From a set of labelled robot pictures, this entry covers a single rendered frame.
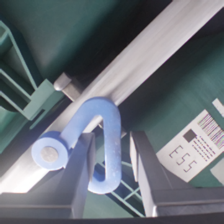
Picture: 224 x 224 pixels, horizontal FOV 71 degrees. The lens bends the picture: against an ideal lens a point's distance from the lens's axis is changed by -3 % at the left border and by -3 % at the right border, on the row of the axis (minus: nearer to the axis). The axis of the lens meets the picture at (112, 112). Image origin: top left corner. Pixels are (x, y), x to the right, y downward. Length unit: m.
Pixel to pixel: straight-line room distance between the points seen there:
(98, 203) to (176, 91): 0.19
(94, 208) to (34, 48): 0.22
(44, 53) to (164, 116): 0.15
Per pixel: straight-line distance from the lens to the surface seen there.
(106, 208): 0.27
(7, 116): 0.24
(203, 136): 0.23
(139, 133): 0.15
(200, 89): 0.21
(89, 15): 0.19
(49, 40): 0.19
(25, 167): 0.20
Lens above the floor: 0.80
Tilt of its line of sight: 11 degrees up
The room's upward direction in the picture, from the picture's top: 133 degrees counter-clockwise
